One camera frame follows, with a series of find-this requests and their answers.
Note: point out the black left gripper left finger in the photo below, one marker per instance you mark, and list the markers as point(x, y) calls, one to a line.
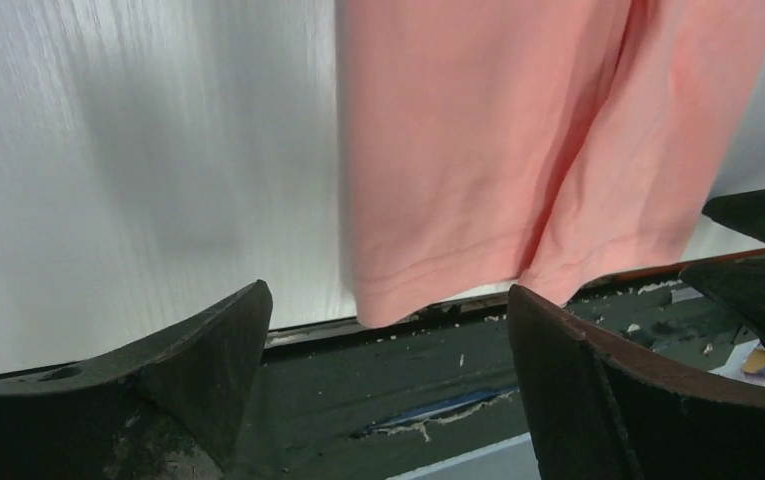
point(167, 406)

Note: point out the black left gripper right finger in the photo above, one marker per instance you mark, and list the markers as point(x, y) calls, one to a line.
point(599, 406)

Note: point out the pink t shirt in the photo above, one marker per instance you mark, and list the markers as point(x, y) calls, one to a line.
point(547, 142)

